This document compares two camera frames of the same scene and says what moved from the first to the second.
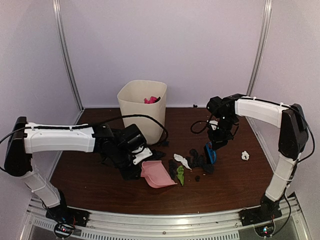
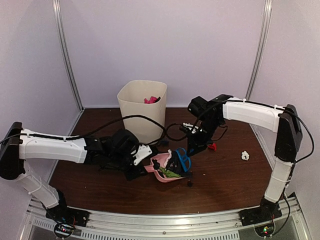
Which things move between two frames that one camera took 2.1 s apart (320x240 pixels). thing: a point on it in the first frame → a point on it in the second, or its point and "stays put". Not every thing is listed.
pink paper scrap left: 153,99 stays put
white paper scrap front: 180,158 → 170,152
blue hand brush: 212,153 → 186,161
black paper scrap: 157,155 → 156,164
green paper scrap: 180,174 → 169,173
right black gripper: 218,142 → 198,146
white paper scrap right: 245,155 stays put
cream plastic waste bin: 146,97 stays put
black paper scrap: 195,159 → 174,165
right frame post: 261,50 stays put
